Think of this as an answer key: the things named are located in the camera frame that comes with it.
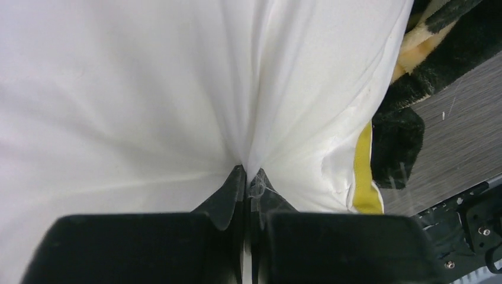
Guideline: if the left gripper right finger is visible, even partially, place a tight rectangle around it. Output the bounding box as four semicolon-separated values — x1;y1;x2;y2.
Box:
249;169;297;283

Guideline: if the black floral pillowcase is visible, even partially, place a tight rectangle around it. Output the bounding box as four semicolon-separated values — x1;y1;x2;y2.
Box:
371;0;501;189

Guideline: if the white pillow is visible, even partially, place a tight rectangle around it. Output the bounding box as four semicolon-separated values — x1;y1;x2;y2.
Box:
1;1;413;283

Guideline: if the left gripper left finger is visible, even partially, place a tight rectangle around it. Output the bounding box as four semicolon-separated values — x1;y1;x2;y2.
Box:
193;165;247;283

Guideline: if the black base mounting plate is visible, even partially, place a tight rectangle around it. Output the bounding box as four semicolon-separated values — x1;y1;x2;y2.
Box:
414;182;501;283

